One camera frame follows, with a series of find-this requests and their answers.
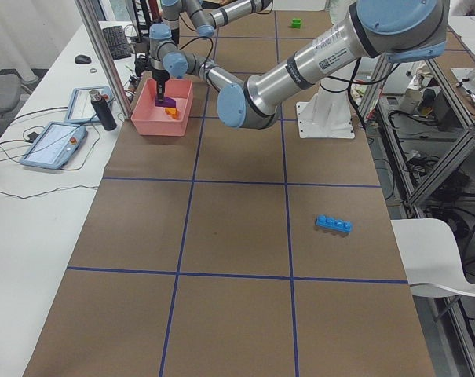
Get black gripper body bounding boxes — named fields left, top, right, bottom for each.
left=152, top=69, right=167, bottom=85

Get purple block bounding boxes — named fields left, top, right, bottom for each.
left=155, top=97, right=177, bottom=108

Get orange block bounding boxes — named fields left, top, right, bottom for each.
left=164, top=108, right=180, bottom=119

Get green block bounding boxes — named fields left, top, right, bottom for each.
left=290, top=18, right=302, bottom=29

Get long blue block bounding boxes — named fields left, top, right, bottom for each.
left=315, top=214, right=353, bottom=234

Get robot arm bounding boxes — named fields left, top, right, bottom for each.
left=161, top=0, right=273, bottom=44
left=149, top=1, right=450, bottom=130

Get pink plastic box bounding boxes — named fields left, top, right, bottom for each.
left=131, top=78, right=193, bottom=137

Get black keyboard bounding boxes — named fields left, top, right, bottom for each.
left=102, top=26, right=131, bottom=60

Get black water bottle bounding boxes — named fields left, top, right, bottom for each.
left=89, top=90, right=117, bottom=131

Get black computer mouse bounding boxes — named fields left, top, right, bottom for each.
left=74, top=54, right=92, bottom=64

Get far teach pendant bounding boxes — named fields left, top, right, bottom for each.
left=64, top=86, right=113, bottom=123

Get teach pendant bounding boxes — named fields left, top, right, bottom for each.
left=64, top=86, right=113, bottom=123
left=19, top=122, right=87, bottom=170

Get near teach pendant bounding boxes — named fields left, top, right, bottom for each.
left=19, top=122, right=87, bottom=170

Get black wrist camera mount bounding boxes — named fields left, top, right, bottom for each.
left=134, top=57, right=151, bottom=77

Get aluminium frame post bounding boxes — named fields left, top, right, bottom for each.
left=75, top=0, right=132, bottom=119

